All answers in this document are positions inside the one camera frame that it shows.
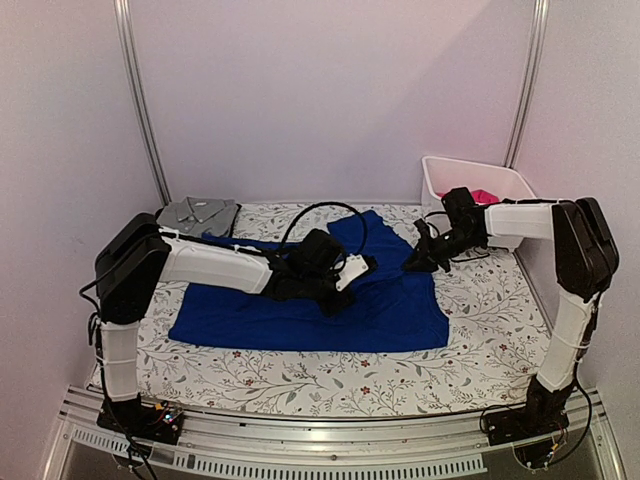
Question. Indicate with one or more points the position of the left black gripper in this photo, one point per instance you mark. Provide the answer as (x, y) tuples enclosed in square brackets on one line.
[(330, 308)]

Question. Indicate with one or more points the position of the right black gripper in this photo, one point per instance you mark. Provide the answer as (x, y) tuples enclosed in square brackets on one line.
[(428, 259)]

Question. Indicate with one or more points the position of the grey shirt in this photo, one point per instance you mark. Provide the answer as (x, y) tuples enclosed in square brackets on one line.
[(200, 216)]

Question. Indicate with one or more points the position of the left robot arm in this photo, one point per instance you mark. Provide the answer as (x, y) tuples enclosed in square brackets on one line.
[(144, 256)]

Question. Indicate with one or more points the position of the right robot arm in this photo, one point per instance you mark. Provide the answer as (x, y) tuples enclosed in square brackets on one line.
[(586, 258)]

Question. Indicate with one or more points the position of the white plastic laundry bin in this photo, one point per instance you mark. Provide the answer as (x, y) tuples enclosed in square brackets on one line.
[(443, 174)]

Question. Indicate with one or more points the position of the floral tablecloth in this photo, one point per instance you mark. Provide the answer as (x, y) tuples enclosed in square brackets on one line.
[(497, 341)]

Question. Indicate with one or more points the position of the pink garment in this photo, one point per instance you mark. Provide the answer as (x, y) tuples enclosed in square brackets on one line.
[(483, 197)]

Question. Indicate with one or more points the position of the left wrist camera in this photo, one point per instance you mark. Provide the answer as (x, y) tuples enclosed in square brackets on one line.
[(323, 257)]

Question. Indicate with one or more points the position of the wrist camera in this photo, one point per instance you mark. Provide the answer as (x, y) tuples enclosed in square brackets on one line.
[(323, 257), (461, 211)]

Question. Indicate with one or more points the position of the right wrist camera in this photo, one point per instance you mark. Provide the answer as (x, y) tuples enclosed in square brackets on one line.
[(461, 211)]

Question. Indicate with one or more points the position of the front aluminium rail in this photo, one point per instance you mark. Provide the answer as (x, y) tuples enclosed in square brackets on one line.
[(216, 444)]

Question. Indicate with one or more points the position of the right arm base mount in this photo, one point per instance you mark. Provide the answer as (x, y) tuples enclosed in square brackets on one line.
[(540, 432)]

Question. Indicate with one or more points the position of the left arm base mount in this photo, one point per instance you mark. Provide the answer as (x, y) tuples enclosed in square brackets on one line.
[(161, 422)]

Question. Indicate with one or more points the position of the right aluminium frame post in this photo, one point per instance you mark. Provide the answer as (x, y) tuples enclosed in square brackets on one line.
[(532, 64)]

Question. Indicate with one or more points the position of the aluminium frame post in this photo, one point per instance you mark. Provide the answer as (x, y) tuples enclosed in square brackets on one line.
[(133, 73), (532, 64)]

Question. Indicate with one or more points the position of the left aluminium frame post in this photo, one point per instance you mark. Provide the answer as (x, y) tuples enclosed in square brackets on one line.
[(133, 73)]

